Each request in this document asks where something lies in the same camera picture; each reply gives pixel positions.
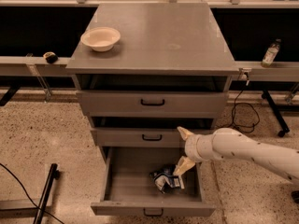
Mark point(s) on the black stand leg left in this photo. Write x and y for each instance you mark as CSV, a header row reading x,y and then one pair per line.
x,y
41,208

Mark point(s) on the grey bottom drawer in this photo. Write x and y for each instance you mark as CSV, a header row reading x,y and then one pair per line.
x,y
128,189

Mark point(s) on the grey rail frame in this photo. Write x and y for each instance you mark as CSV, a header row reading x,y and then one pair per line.
x,y
38,67

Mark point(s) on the clear plastic bottle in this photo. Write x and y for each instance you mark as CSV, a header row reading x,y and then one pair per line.
x,y
271,53

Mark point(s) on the grey drawer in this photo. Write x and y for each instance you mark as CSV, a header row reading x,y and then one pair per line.
x,y
152,104
135,137
128,189

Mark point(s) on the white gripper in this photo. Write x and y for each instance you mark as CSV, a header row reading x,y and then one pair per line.
x,y
192,147

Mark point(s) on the black tape measure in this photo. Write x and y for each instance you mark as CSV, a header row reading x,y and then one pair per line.
x,y
50,57

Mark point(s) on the white bowl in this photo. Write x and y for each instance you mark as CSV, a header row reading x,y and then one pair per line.
x,y
100,38

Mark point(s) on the blue chip bag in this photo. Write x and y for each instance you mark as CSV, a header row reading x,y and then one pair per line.
x,y
165,178

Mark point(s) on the grey middle drawer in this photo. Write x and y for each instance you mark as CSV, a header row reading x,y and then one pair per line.
x,y
135,137

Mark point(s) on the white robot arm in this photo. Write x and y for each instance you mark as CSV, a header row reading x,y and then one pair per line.
x,y
226,143

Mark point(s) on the white wall plug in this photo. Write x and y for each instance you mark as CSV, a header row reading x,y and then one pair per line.
x,y
244,73

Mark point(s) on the grey drawer cabinet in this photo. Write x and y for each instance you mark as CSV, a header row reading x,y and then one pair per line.
x,y
163,47

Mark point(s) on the grey top drawer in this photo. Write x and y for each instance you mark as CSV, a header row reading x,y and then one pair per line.
x,y
152,104

